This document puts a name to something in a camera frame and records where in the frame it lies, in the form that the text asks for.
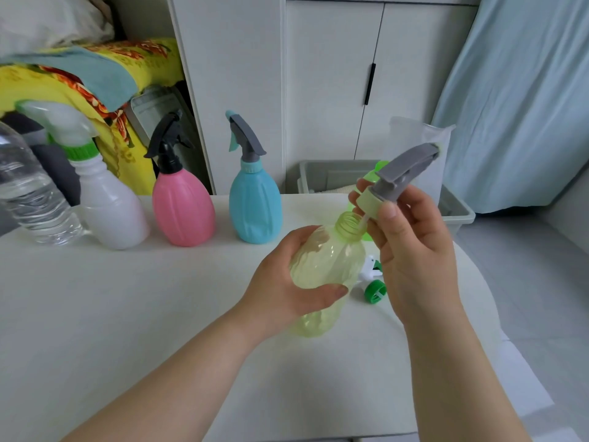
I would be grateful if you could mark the light blue curtain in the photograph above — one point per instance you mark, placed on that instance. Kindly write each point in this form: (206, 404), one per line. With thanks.
(520, 105)

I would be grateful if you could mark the grey yellow spray head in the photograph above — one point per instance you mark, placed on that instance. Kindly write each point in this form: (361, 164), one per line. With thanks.
(405, 167)

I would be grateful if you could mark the person's right hand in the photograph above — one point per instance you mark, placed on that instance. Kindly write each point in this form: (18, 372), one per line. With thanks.
(423, 262)

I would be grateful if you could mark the grey plastic bin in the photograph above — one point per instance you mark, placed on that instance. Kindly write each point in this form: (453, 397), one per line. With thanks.
(460, 211)

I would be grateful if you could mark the white pillow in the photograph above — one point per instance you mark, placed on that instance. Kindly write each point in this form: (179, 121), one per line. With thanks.
(50, 20)

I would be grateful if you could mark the grey plastic lid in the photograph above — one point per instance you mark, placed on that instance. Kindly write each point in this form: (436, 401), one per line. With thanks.
(147, 110)

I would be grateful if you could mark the pink plastic bottle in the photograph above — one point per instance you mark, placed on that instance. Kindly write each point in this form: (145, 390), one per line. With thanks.
(184, 211)

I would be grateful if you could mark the teal towel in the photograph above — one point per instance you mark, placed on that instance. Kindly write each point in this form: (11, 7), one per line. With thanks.
(101, 78)

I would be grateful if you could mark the black spray head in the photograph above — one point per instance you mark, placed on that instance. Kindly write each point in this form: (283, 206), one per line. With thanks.
(168, 151)

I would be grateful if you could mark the yellow floral cloth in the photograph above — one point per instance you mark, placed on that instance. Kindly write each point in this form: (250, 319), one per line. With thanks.
(27, 87)

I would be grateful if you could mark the grey blue spray head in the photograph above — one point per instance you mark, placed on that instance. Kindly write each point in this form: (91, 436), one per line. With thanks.
(246, 138)

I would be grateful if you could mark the white green spray head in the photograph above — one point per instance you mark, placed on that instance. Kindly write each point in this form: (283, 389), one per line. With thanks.
(375, 292)

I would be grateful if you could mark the person's left hand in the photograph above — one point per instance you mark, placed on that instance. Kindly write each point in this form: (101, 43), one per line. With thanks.
(271, 299)

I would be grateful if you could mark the white cabinet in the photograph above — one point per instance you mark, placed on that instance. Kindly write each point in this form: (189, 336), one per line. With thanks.
(230, 78)

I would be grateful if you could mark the translucent white plastic bag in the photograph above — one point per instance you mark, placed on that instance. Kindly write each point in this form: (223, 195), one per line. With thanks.
(414, 133)

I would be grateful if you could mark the blue plastic bottle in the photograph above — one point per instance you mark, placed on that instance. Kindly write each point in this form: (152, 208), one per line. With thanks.
(255, 207)

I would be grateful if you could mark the yellow-green clear bottle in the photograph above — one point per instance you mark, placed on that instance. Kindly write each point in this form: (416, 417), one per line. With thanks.
(326, 262)

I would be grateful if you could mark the person's right forearm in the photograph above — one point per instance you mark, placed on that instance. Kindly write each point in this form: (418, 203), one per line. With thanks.
(460, 386)

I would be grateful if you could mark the clear water bottle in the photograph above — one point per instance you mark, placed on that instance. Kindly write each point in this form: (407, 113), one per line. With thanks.
(27, 197)

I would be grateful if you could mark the white plastic bottle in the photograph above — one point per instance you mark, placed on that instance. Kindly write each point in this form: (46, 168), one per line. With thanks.
(112, 207)

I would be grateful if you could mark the green ribbed bottle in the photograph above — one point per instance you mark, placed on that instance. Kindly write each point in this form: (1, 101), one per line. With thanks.
(378, 166)

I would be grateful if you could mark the translucent green spray head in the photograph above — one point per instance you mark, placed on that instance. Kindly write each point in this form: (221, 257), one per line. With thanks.
(64, 126)

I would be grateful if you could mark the person's left forearm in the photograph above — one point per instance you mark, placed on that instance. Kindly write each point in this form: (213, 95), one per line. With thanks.
(161, 391)

